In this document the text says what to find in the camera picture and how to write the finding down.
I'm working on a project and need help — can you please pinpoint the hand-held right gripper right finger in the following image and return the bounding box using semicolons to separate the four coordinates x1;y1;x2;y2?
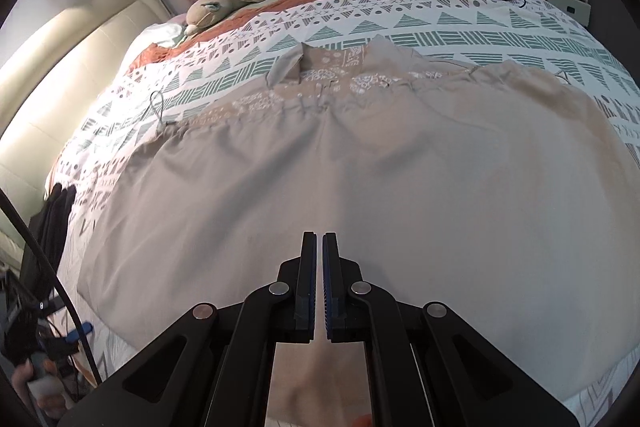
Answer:
322;231;582;427

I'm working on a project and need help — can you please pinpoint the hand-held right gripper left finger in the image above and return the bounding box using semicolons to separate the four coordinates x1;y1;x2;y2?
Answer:
57;231;319;427

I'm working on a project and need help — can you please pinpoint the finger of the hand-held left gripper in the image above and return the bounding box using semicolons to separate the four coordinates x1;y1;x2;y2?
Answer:
46;183;77;270
20;207;57;303

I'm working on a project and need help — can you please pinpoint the tan dress with printed yoke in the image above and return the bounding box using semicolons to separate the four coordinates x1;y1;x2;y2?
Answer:
77;34;640;427

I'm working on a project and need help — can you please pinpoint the person's left hand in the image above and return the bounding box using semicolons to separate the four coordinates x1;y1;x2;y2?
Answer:
9;356;70;422

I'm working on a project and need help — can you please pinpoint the pale mint cloth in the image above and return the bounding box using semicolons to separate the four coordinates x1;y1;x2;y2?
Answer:
149;22;187;51

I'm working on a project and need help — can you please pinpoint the triangle patterned bed blanket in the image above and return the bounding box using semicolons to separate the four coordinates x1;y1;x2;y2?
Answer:
47;0;640;427

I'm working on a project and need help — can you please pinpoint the long black cable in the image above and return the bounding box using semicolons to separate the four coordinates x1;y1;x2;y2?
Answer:
0;188;110;385

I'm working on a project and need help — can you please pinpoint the cream padded bed frame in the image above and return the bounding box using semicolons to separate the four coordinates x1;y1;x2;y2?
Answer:
0;0;171;248

